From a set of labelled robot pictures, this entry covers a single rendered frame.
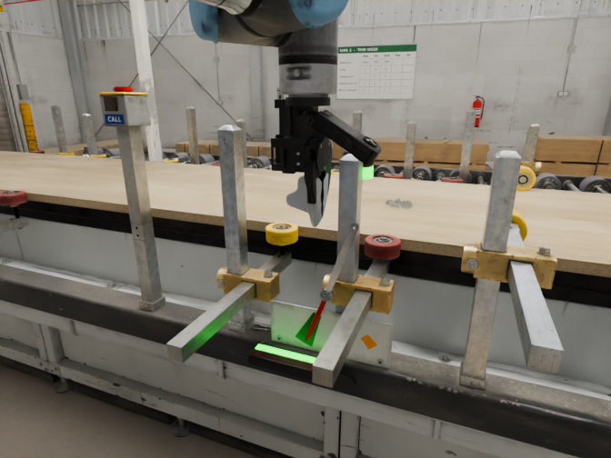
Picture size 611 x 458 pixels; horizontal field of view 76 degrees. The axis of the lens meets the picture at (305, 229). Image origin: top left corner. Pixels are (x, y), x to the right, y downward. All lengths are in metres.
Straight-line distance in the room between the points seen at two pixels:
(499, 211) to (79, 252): 1.32
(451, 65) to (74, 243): 7.02
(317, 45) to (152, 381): 1.38
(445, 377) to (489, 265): 0.25
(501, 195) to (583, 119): 7.53
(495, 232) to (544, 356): 0.26
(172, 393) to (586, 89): 7.65
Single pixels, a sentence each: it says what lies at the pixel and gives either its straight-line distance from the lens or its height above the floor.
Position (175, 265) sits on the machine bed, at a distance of 1.28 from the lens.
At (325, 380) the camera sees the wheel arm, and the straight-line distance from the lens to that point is 0.58.
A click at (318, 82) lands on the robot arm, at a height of 1.23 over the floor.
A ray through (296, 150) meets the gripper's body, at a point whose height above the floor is 1.13.
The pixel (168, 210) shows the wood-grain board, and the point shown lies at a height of 0.90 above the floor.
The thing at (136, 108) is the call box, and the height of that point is 1.19.
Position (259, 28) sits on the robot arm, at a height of 1.28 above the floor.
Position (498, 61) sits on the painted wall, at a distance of 7.89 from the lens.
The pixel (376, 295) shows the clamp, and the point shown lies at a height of 0.86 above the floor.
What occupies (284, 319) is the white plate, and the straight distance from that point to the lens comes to 0.86.
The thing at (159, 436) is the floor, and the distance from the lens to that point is 1.76.
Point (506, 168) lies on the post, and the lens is 0.68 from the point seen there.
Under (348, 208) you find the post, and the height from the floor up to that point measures 1.02.
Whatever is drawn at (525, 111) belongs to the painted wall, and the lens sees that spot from 7.96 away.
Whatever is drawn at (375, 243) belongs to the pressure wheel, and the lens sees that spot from 0.87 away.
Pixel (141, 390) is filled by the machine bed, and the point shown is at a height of 0.17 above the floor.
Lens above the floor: 1.21
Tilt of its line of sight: 18 degrees down
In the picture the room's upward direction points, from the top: straight up
